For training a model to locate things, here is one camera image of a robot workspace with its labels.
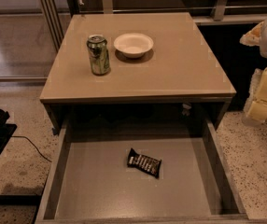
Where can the grey cabinet with countertop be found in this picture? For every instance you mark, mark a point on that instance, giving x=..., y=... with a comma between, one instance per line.
x=180, y=68

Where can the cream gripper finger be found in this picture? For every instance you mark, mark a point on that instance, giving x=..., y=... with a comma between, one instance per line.
x=255, y=109
x=252, y=37

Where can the small drawer lock latch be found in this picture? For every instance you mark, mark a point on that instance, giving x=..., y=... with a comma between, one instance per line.
x=186, y=109

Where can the black rxbar chocolate wrapper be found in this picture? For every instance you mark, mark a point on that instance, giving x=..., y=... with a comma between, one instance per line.
x=144, y=163

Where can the white paper bowl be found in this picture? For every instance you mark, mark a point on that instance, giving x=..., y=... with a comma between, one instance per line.
x=133, y=45

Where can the metal railing frame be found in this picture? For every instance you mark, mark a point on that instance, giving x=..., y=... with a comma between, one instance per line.
x=204, y=11

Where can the green soda can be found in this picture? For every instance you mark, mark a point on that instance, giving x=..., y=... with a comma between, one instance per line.
x=98, y=54

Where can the open grey top drawer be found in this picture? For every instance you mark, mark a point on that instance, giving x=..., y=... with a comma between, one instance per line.
x=90, y=183

